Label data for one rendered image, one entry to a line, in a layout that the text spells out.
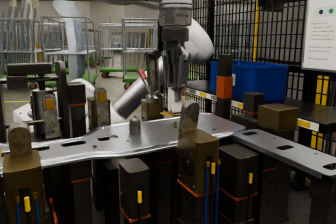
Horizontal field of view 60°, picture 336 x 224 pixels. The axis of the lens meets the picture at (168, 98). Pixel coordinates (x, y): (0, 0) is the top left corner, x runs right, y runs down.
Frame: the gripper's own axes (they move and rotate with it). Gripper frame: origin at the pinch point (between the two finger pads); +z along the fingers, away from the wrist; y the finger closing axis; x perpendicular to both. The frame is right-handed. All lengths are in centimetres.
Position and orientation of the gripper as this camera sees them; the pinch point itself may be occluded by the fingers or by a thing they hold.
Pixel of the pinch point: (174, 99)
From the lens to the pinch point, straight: 84.0
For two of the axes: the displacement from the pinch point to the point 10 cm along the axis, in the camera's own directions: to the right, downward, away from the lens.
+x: 8.9, -0.9, 4.5
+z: 0.0, 9.8, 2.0
